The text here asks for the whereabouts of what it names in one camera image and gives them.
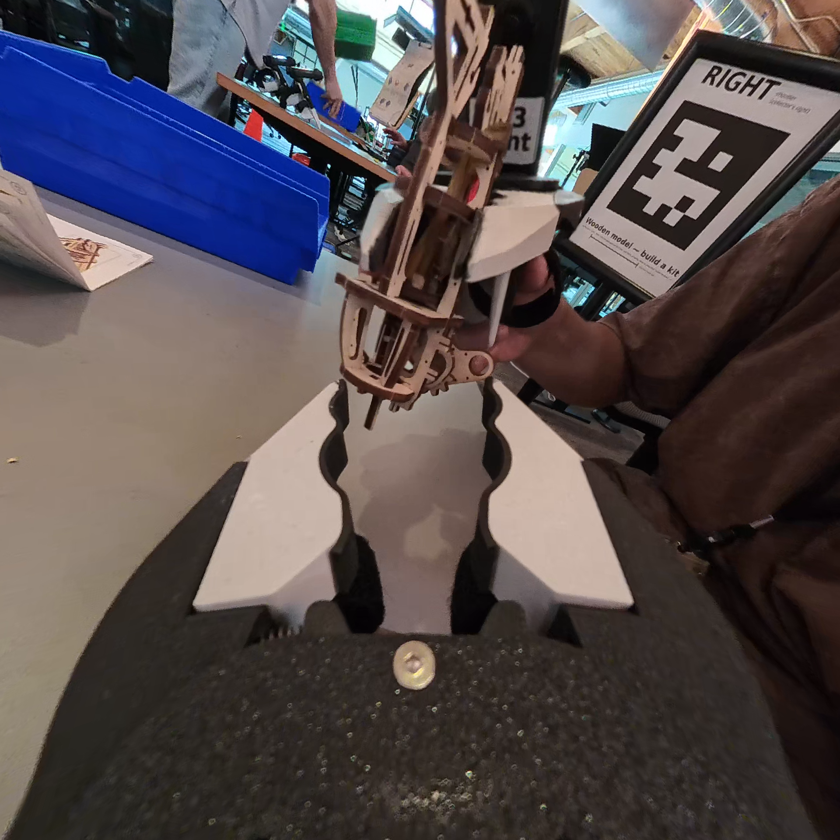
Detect small blue plastic bin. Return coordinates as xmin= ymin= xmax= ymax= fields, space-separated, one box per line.
xmin=305 ymin=82 xmax=363 ymax=130

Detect blue plastic storage bin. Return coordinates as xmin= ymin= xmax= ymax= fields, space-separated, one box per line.
xmin=0 ymin=29 xmax=132 ymax=83
xmin=0 ymin=46 xmax=330 ymax=286

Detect black framed tag sign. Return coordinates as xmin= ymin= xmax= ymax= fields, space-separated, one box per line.
xmin=566 ymin=29 xmax=840 ymax=306

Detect green plastic storage bin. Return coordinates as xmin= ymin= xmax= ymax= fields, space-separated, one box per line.
xmin=336 ymin=12 xmax=379 ymax=64

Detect long wooden workbench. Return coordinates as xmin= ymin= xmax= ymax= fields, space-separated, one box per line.
xmin=217 ymin=72 xmax=403 ymax=194

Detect wooden model assembly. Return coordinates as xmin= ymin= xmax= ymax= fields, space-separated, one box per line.
xmin=335 ymin=0 xmax=526 ymax=431

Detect person's right forearm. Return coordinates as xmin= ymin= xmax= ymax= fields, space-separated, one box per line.
xmin=577 ymin=174 xmax=840 ymax=473

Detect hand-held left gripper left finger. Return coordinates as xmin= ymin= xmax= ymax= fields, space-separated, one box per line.
xmin=193 ymin=381 xmax=361 ymax=627

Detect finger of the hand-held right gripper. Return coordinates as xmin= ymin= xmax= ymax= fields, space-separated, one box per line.
xmin=466 ymin=196 xmax=560 ymax=283
xmin=358 ymin=185 xmax=406 ymax=271

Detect paper instruction booklet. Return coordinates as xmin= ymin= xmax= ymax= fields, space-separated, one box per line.
xmin=0 ymin=169 xmax=155 ymax=291

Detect black cord with metal clip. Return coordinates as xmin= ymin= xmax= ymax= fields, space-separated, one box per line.
xmin=676 ymin=515 xmax=777 ymax=559

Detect black and white device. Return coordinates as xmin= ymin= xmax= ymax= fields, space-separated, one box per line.
xmin=252 ymin=54 xmax=324 ymax=130

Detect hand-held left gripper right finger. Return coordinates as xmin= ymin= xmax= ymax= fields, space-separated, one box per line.
xmin=472 ymin=381 xmax=635 ymax=626

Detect person's right hand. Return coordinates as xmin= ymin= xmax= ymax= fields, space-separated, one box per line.
xmin=451 ymin=255 xmax=585 ymax=403

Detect upright wooden part sheet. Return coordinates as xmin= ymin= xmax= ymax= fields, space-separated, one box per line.
xmin=369 ymin=41 xmax=435 ymax=130

